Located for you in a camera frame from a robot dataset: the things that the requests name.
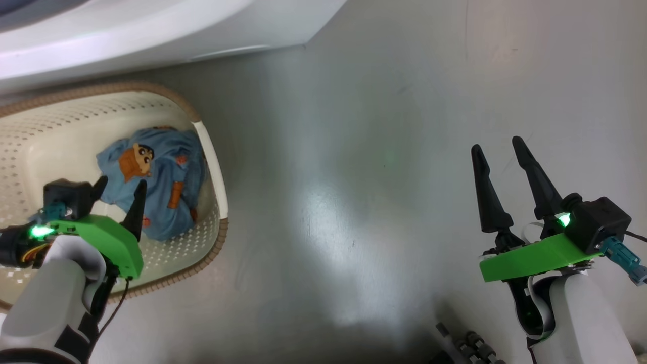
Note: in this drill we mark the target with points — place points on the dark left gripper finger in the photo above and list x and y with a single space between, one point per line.
137 215
99 189

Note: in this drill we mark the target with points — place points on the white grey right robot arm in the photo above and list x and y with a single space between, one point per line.
581 323

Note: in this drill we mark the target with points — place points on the cream perforated laundry basket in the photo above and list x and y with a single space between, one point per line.
60 136

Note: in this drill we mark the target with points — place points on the black cylindrical left wrist motor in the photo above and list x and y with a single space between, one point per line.
12 250

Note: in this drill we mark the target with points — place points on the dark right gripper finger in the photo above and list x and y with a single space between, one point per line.
490 202
541 187

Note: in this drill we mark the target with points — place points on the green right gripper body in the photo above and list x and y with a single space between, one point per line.
536 258

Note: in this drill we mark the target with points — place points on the blue cartoon print garment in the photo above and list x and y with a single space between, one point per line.
167 167

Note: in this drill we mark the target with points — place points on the white front-load washing machine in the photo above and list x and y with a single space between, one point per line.
151 30

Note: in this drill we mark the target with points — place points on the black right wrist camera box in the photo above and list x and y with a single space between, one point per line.
601 222

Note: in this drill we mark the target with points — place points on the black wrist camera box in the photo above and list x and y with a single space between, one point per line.
601 222
65 194

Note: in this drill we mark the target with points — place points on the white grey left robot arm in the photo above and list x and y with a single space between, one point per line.
45 303

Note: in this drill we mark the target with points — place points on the teal right camera connector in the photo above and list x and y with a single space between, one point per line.
624 258

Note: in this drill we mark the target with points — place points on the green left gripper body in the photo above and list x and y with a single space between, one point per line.
111 237

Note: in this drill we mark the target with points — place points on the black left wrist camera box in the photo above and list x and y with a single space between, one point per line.
65 194

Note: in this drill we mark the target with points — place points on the teal camera connector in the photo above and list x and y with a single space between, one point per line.
624 258
53 211

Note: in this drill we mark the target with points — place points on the teal left camera connector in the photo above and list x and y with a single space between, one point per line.
53 211

